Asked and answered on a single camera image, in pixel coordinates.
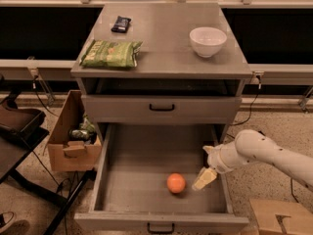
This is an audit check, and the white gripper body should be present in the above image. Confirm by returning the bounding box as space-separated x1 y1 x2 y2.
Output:
207 142 247 174

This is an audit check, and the orange fruit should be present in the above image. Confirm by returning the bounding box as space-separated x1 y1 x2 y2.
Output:
166 173 186 194

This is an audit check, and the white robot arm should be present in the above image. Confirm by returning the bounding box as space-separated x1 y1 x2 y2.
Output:
192 129 313 191

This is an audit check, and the open grey middle drawer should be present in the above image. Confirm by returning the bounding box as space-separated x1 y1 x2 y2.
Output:
75 124 248 234

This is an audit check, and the grey drawer cabinet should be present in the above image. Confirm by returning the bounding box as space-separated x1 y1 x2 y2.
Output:
71 1 251 140

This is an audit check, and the closed grey top drawer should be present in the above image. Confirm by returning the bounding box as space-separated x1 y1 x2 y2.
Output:
81 95 242 124

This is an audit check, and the cardboard box lower right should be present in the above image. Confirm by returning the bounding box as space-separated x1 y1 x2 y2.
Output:
249 199 313 235

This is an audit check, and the white ceramic bowl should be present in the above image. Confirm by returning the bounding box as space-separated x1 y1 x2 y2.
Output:
189 27 227 58

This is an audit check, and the green can in box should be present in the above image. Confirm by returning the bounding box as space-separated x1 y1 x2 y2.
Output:
68 129 90 141

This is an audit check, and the cardboard box with items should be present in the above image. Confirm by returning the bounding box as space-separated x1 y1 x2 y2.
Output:
47 90 102 171

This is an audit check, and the green chip bag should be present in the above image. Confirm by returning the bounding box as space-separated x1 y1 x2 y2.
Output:
80 40 143 68

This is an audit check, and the dark blue snack packet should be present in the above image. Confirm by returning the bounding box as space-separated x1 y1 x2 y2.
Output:
112 16 131 33

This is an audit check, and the dark brown tray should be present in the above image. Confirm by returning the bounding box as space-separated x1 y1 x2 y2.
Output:
0 99 46 141

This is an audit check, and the black table with stand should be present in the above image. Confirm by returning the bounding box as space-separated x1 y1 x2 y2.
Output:
0 126 98 235

